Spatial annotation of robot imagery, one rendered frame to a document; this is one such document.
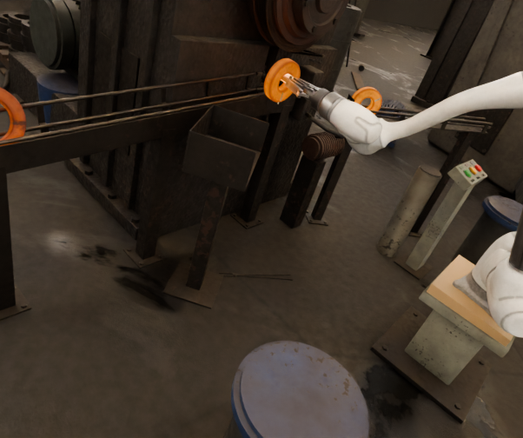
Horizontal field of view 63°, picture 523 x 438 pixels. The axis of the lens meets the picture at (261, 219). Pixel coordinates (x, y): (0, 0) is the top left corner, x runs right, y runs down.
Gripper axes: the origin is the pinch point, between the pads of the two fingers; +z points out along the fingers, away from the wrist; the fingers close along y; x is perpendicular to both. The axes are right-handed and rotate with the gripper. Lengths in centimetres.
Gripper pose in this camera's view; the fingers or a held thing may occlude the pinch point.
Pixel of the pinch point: (284, 76)
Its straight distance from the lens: 159.6
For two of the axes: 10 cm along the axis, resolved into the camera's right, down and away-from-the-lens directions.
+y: 6.8, -2.5, 6.9
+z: -6.7, -5.9, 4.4
